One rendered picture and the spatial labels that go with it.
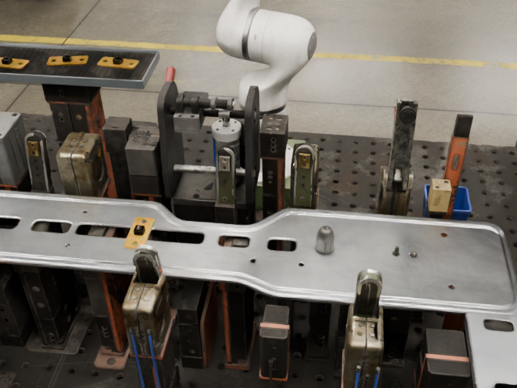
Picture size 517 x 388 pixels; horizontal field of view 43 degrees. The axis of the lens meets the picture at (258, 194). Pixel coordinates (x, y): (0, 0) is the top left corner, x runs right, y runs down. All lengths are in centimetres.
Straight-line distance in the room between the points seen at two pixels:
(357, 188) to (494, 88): 215
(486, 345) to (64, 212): 79
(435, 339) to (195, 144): 111
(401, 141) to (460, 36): 321
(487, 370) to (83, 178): 81
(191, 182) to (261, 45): 35
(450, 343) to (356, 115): 246
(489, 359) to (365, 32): 345
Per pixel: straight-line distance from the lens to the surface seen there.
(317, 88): 368
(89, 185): 135
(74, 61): 147
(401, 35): 435
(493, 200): 185
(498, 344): 109
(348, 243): 119
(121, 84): 137
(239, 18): 151
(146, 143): 132
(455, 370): 106
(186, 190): 137
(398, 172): 125
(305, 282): 112
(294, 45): 147
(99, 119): 153
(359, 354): 99
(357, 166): 189
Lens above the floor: 181
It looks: 39 degrees down
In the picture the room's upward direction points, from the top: 1 degrees counter-clockwise
